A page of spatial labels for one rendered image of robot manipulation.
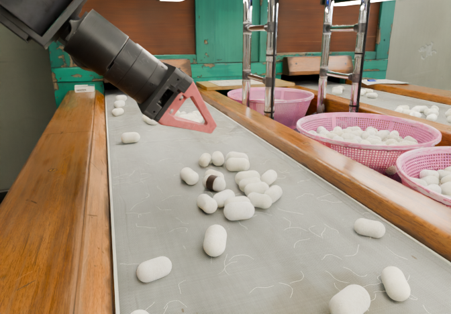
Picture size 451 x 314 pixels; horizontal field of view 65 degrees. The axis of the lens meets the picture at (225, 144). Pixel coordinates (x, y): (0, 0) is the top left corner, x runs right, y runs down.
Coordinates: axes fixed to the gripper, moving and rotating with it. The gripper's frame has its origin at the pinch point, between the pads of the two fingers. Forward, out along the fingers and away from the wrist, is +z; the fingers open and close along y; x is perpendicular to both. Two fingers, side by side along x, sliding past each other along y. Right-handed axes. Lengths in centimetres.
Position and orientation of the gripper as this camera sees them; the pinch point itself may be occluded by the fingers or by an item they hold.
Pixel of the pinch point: (209, 125)
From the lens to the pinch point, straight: 48.3
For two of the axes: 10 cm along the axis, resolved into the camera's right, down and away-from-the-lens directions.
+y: -3.1, -2.8, 9.1
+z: 7.4, 5.3, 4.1
